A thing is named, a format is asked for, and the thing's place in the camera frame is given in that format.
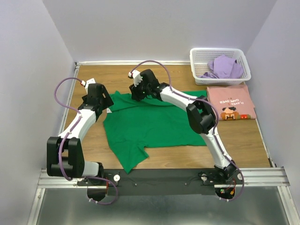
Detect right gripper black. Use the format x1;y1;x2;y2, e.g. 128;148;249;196
128;79;150;103

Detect green t shirt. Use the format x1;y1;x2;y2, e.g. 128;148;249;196
103;91;206;173

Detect white plastic basket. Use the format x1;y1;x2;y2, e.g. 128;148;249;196
190;47;251;86

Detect purple t shirt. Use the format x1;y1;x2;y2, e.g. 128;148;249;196
200;55;244;79

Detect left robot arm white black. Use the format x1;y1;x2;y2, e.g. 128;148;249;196
46;83;113;185

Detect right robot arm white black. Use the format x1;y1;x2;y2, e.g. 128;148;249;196
128;69;237;184

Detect folded pink t shirt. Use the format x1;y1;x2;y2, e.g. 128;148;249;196
207;84;256;120

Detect black base mat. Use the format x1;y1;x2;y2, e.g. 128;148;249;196
77;167;245;197

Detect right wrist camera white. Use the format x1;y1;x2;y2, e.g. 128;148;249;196
128;70;143;87

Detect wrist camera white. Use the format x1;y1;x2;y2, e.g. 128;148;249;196
80;78;96;93
128;70;143;87

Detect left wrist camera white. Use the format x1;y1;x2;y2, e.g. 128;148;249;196
80;78;96;93

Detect aluminium left rail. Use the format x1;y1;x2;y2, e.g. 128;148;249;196
48;62;80;169

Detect aluminium rail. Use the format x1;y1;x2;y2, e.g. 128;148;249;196
37;167;291;188
48;62;80;169
75;60;190;66

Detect aluminium back rail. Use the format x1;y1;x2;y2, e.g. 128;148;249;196
75;60;190;66

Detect aluminium front rail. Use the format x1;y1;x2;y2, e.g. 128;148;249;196
37;167;291;188

